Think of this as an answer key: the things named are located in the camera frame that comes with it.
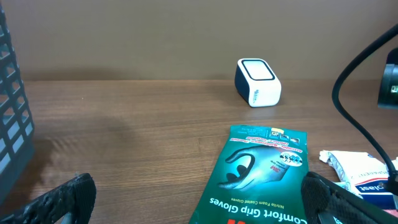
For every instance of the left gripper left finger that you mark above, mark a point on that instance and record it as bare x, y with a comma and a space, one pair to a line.
74, 200

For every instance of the white blue plaster pack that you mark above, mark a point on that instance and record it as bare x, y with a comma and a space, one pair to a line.
363, 175

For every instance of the white barcode scanner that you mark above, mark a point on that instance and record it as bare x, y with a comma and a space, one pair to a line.
256, 82

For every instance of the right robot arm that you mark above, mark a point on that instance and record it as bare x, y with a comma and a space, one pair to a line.
387, 97

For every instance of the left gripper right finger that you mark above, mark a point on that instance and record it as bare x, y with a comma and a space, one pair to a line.
326, 202

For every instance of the green 3M glove package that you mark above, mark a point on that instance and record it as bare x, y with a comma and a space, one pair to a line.
257, 178

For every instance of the grey plastic mesh basket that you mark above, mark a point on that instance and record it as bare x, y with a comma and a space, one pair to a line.
17, 126

